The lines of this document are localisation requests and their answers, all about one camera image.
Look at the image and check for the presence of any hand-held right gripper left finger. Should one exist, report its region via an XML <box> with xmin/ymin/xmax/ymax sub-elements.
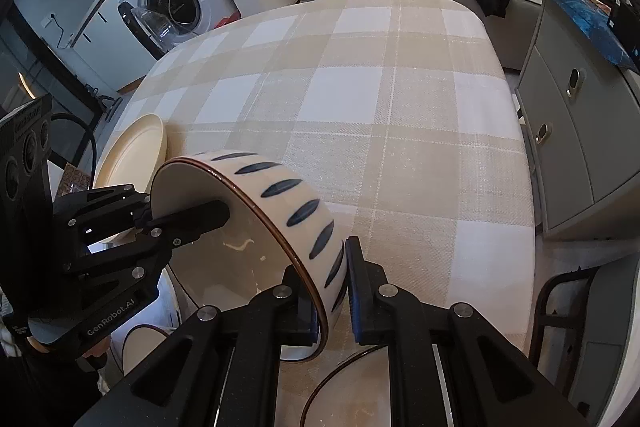
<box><xmin>75</xmin><ymin>266</ymin><xmax>322</xmax><ymax>427</ymax></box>

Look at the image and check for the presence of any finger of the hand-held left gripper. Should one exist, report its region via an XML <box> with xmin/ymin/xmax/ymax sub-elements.
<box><xmin>52</xmin><ymin>184</ymin><xmax>152</xmax><ymax>249</ymax></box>
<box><xmin>64</xmin><ymin>199</ymin><xmax>232</xmax><ymax>279</ymax></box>

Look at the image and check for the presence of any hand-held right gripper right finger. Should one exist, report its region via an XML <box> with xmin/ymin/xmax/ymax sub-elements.
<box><xmin>344</xmin><ymin>236</ymin><xmax>592</xmax><ymax>427</ymax></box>

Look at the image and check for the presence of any cream plate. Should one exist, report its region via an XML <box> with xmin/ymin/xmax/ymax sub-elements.
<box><xmin>94</xmin><ymin>113</ymin><xmax>168</xmax><ymax>195</ymax></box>

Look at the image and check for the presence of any white bowl blue leaf pattern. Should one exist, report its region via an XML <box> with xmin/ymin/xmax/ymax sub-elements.
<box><xmin>150</xmin><ymin>150</ymin><xmax>348</xmax><ymax>364</ymax></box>

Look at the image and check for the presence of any white gold-rimmed plate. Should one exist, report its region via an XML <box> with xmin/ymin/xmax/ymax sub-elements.
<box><xmin>121</xmin><ymin>324</ymin><xmax>173</xmax><ymax>378</ymax></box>
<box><xmin>302</xmin><ymin>342</ymin><xmax>401</xmax><ymax>427</ymax></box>

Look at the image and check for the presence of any person's left hand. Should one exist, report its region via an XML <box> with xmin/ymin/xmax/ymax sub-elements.
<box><xmin>27</xmin><ymin>332</ymin><xmax>111</xmax><ymax>370</ymax></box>

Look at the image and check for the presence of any white sink counter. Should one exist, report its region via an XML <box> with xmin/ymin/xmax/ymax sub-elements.
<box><xmin>15</xmin><ymin>0</ymin><xmax>131</xmax><ymax>92</ymax></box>

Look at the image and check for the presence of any grey cabinet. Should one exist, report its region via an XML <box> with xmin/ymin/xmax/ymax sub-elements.
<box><xmin>515</xmin><ymin>0</ymin><xmax>640</xmax><ymax>240</ymax></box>

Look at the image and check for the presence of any black box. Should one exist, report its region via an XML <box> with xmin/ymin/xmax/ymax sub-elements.
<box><xmin>606</xmin><ymin>0</ymin><xmax>640</xmax><ymax>48</ymax></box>

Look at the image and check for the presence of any black cable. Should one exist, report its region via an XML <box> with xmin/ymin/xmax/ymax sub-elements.
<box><xmin>50</xmin><ymin>112</ymin><xmax>98</xmax><ymax>180</ymax></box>

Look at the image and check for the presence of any grey chair with black frame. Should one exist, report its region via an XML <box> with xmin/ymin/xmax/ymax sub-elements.
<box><xmin>530</xmin><ymin>252</ymin><xmax>640</xmax><ymax>427</ymax></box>

